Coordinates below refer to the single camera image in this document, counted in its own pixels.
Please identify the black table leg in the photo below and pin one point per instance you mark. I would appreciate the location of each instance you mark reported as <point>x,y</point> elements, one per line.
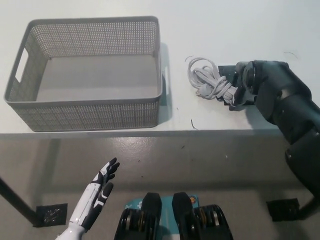
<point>308,209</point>
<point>15,198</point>

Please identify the grey perforated plastic basket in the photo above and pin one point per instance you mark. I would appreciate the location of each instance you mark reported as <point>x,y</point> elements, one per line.
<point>87,117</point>

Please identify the black textured table pad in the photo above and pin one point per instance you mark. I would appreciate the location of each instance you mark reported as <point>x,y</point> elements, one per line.
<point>226,70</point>

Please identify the black textured foot pad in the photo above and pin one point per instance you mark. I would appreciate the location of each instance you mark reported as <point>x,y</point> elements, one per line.
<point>52,215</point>
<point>282,210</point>

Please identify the white and black left hand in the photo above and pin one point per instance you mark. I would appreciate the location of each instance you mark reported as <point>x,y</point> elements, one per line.
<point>96,192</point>

